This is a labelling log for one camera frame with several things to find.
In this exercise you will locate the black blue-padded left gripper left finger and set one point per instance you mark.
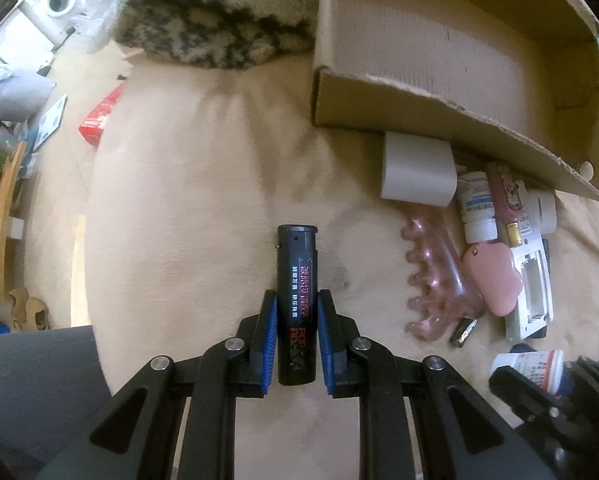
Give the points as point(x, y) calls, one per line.
point(176, 419)

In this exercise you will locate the black lighter with red print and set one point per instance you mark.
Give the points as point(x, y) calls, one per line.
point(297, 299)

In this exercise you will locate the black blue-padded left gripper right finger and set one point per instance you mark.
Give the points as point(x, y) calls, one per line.
point(417, 419)

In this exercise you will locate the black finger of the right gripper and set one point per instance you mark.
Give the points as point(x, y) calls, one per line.
point(562, 428)

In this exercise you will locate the grey plastic bag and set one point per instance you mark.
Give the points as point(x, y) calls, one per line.
point(22, 93)

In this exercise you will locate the small black gold battery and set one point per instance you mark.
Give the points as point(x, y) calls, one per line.
point(463, 332)

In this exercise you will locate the pink patterned lip balm tube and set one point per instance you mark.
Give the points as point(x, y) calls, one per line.
point(506, 199)

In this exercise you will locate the grey chair seat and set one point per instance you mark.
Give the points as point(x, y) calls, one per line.
point(51, 384)

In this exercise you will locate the brown cardboard box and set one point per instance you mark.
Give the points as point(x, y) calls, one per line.
point(516, 80)

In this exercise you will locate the white washing machine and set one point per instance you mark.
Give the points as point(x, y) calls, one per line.
point(54, 18)

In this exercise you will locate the wooden rocking frame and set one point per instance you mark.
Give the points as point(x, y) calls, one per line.
point(10, 172)

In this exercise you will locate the white bottle red label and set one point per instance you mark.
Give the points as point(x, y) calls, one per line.
point(544, 368)

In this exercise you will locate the red package on floor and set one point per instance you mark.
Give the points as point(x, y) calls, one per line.
point(92, 127)

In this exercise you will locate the white remote control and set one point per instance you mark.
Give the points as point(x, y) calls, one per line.
point(534, 310)

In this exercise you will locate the white pill bottle blue label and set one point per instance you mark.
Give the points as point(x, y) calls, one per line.
point(477, 210)

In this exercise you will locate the white round cap bottle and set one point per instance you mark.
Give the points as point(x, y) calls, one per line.
point(543, 210)

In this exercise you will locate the leopard print fluffy blanket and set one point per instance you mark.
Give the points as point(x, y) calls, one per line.
point(224, 34)

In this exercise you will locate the pink cloud-shaped case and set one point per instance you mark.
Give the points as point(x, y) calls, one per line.
point(491, 267)

